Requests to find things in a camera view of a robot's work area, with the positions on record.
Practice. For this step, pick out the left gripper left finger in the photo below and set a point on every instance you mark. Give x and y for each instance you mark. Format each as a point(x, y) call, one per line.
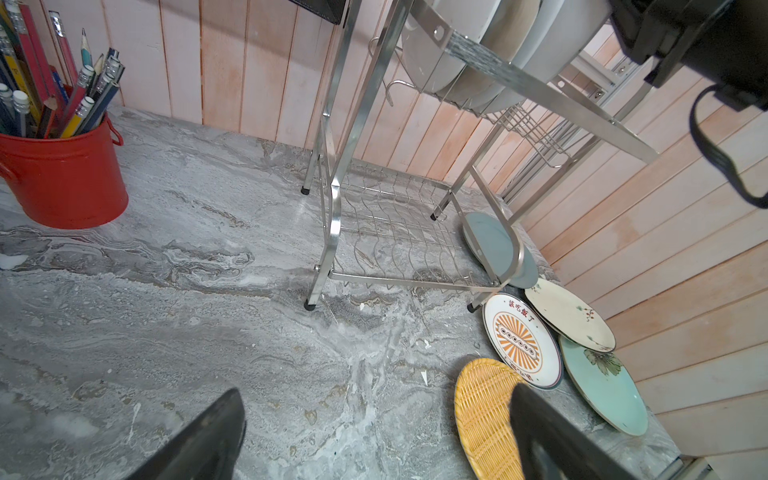
point(207, 448)

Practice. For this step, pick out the large orange sunburst plate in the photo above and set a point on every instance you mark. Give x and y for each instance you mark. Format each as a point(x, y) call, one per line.
point(561, 30)

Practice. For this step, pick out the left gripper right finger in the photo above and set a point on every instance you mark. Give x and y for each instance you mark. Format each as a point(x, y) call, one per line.
point(550, 447)

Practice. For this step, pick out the cream floral plate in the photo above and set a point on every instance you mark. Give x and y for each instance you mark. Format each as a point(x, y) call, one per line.
point(571, 316)

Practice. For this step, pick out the small orange sunburst plate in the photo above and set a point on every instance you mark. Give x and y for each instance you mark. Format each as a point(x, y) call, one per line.
point(522, 341)

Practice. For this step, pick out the light green floral plate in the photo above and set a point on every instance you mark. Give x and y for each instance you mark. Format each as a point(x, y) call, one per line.
point(607, 387)

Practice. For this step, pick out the grey-green round plate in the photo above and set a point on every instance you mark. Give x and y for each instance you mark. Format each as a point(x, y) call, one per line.
point(499, 250)

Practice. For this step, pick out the yellow woven round plate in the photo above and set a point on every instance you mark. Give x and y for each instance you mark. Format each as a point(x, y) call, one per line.
point(482, 401)

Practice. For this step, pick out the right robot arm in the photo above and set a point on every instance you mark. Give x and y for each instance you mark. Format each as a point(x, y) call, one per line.
point(723, 41)

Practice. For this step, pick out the red pencil cup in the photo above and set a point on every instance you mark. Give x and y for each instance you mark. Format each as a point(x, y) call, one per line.
point(73, 183)

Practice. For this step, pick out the green rim white plate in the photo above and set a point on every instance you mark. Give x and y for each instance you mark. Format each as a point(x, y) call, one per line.
point(429, 67)

